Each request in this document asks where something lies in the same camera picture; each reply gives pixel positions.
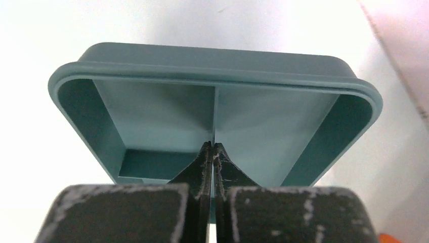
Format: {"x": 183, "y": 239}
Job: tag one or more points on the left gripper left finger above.
{"x": 178, "y": 211}

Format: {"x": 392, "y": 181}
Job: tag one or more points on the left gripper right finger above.
{"x": 247, "y": 212}

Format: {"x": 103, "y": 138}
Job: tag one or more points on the teal divided tray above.
{"x": 144, "y": 112}

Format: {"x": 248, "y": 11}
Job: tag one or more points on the orange medicine kit box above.
{"x": 385, "y": 238}

